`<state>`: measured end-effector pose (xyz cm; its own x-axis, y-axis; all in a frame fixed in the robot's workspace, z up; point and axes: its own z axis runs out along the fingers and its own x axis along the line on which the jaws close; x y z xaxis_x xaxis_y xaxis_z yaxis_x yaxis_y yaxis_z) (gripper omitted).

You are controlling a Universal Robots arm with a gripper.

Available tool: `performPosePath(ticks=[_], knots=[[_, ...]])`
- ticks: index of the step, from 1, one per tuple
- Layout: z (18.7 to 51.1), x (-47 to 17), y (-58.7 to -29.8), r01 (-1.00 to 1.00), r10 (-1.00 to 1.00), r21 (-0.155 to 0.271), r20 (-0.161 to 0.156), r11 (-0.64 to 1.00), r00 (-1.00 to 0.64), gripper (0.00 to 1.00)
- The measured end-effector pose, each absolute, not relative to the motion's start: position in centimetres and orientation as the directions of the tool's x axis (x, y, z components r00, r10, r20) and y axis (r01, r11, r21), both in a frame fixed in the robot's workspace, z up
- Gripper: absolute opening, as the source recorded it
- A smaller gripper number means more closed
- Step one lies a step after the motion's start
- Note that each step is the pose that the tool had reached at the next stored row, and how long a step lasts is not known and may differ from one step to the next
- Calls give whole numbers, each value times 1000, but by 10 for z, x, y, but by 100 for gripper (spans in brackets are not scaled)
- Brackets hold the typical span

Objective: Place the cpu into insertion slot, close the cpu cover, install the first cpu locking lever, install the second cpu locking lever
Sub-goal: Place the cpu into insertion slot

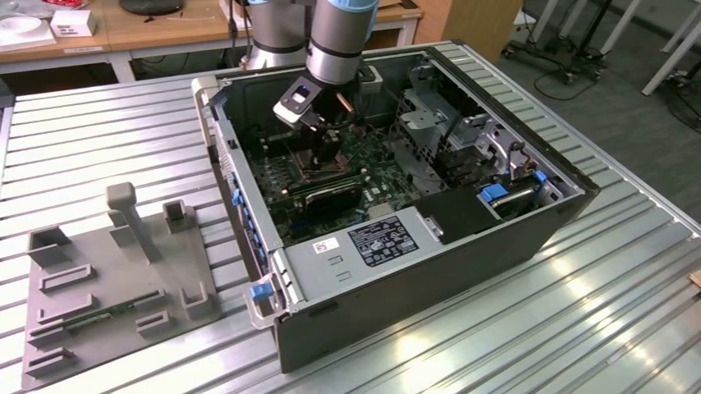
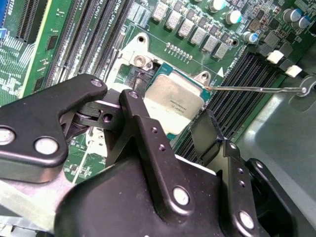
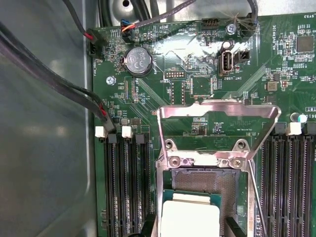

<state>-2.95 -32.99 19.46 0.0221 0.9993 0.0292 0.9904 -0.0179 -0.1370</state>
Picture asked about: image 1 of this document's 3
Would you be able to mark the white cardboard box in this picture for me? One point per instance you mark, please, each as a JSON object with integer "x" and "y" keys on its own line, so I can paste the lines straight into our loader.
{"x": 71, "y": 22}

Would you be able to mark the white round plate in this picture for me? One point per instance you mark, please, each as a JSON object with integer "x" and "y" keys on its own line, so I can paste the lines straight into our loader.
{"x": 21, "y": 28}

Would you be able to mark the grey parts rack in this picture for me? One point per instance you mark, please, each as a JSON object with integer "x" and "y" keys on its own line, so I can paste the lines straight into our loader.
{"x": 125, "y": 279}

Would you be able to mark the grey power supply unit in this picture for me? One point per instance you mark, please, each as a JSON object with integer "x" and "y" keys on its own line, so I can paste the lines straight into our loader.
{"x": 328, "y": 271}

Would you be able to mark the small blue clip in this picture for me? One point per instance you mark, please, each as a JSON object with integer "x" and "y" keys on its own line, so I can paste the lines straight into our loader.
{"x": 539, "y": 177}

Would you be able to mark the CPU socket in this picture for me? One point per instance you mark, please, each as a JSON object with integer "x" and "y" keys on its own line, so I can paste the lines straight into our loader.
{"x": 323, "y": 176}

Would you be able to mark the green RAM stick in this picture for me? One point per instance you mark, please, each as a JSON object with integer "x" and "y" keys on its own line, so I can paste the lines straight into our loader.
{"x": 95, "y": 318}

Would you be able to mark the blue case latch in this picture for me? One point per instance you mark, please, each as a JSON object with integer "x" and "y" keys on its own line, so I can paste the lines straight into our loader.
{"x": 259, "y": 292}

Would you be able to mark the small wooden block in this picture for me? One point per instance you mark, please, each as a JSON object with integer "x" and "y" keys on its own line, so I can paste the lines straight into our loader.
{"x": 696, "y": 281}

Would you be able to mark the red packet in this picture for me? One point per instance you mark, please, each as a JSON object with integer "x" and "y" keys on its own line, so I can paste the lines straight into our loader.
{"x": 65, "y": 3}

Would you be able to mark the black graphics card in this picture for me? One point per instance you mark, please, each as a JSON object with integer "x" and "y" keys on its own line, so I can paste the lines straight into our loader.
{"x": 331, "y": 201}

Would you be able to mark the green motherboard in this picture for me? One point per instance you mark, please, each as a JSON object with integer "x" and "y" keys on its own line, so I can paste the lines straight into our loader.
{"x": 394, "y": 180}

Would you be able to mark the black wheeled stand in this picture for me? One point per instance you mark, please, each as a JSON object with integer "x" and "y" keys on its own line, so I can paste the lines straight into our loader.
{"x": 589, "y": 33}

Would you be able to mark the black round stand base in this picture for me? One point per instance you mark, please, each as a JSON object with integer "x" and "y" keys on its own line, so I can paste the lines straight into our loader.
{"x": 149, "y": 5}

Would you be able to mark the black and grey PC case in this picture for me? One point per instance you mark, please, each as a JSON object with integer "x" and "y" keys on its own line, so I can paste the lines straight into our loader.
{"x": 410, "y": 312}

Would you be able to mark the metal drive cage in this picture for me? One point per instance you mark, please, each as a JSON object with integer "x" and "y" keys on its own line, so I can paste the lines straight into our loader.
{"x": 422, "y": 119}

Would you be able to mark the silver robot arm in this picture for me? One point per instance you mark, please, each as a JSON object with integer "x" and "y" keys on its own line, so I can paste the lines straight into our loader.
{"x": 334, "y": 53}

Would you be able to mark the wooden desk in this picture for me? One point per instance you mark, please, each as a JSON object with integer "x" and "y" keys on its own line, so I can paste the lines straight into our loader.
{"x": 175, "y": 28}

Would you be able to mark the blue disk carrier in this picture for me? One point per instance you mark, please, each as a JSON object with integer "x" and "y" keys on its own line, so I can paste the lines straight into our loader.
{"x": 491, "y": 193}

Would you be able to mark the white table frame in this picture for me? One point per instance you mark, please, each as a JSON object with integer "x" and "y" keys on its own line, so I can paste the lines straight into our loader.
{"x": 666, "y": 65}

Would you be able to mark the wooden cabinet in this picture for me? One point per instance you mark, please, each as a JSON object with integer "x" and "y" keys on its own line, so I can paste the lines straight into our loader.
{"x": 477, "y": 28}

